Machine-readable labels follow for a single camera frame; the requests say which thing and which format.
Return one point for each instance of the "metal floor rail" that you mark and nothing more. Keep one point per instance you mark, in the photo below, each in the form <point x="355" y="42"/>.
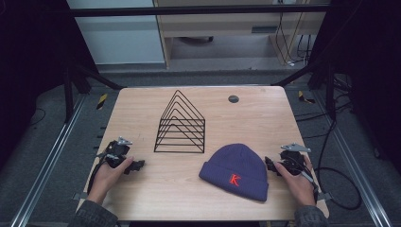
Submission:
<point x="362" y="176"/>
<point x="47" y="164"/>

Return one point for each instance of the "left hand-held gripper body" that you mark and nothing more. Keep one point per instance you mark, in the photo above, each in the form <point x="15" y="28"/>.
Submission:
<point x="115" y="155"/>

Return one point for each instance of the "purple knit beanie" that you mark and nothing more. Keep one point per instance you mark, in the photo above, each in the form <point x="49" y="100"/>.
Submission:
<point x="236" y="167"/>

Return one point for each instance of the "person's right hand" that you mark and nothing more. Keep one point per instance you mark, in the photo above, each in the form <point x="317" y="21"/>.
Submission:
<point x="299" y="189"/>

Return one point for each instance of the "black horizontal frame bar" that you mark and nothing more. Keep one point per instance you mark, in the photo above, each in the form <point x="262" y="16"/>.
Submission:
<point x="189" y="10"/>

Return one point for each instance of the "dark curtain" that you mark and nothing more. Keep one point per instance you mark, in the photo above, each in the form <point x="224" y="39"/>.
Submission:
<point x="28" y="63"/>
<point x="372" y="69"/>

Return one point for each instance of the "person's left hand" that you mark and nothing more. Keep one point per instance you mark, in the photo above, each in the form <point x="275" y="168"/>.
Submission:
<point x="105" y="181"/>

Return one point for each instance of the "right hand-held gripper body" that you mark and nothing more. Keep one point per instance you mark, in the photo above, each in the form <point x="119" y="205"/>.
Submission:
<point x="291" y="160"/>

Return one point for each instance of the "light wooden desk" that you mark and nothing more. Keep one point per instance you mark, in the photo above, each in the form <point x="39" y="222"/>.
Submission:
<point x="220" y="22"/>

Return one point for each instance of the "grey table grommet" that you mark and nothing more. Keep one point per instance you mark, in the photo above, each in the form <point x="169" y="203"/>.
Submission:
<point x="233" y="99"/>

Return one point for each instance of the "yellow black hazard tape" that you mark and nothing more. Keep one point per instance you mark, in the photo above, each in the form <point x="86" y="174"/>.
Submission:
<point x="305" y="97"/>
<point x="101" y="101"/>

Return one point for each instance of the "black metal stand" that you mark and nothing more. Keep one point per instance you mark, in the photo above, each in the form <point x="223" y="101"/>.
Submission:
<point x="68" y="94"/>
<point x="329" y="91"/>

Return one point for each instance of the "white cabinet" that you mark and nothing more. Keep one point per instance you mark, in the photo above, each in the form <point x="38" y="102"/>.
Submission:
<point x="119" y="38"/>

